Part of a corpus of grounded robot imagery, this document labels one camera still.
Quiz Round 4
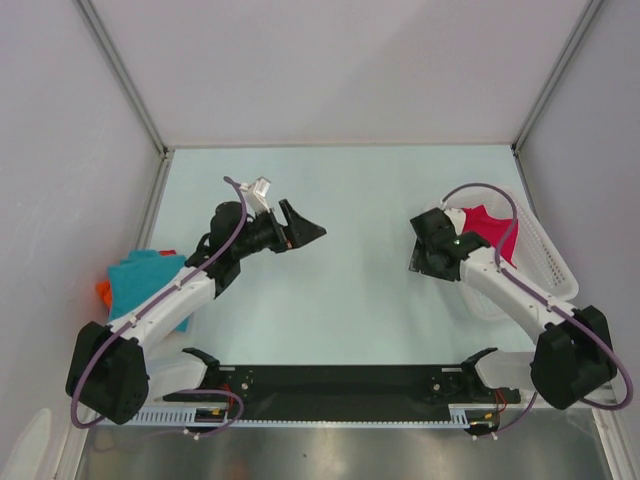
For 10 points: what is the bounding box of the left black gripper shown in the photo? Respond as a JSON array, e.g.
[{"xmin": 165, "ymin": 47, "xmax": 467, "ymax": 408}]
[{"xmin": 232, "ymin": 199, "xmax": 324, "ymax": 260}]

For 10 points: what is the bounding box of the red t shirt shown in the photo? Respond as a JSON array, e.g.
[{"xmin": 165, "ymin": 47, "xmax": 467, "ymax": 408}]
[{"xmin": 463, "ymin": 205, "xmax": 519, "ymax": 266}]

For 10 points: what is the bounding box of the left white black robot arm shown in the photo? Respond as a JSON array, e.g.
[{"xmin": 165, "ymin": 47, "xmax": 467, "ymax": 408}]
[{"xmin": 65, "ymin": 200, "xmax": 327, "ymax": 425}]

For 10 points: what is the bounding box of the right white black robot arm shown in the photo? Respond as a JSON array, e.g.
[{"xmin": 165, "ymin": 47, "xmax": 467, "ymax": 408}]
[{"xmin": 409, "ymin": 208, "xmax": 618, "ymax": 410}]

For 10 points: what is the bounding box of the white plastic basket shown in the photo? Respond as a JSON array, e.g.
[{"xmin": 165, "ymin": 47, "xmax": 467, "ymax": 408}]
[{"xmin": 425, "ymin": 186, "xmax": 579, "ymax": 302}]

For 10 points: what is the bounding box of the teal folded t shirt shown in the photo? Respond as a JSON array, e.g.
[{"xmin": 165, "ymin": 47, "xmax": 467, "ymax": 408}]
[{"xmin": 107, "ymin": 250, "xmax": 186, "ymax": 322}]

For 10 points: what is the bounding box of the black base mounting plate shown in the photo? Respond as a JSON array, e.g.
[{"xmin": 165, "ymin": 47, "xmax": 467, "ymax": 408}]
[{"xmin": 162, "ymin": 363, "xmax": 522, "ymax": 425}]

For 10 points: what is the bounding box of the orange folded t shirt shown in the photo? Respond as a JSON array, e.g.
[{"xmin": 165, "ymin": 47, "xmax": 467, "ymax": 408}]
[{"xmin": 95, "ymin": 281, "xmax": 113, "ymax": 308}]

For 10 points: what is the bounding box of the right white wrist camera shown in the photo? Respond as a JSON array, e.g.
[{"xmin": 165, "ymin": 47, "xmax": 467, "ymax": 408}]
[{"xmin": 439, "ymin": 199, "xmax": 467, "ymax": 235}]

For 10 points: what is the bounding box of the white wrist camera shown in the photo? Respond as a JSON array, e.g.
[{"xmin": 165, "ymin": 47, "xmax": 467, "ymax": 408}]
[
  {"xmin": 439, "ymin": 199, "xmax": 467, "ymax": 235},
  {"xmin": 240, "ymin": 176, "xmax": 271, "ymax": 215}
]

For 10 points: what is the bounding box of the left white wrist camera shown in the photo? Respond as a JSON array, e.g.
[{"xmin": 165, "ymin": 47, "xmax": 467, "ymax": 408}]
[{"xmin": 240, "ymin": 176, "xmax": 271, "ymax": 215}]

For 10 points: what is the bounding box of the white slotted cable duct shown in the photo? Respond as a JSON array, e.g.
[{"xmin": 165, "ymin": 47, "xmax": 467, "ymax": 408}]
[{"xmin": 126, "ymin": 406, "xmax": 497, "ymax": 429}]

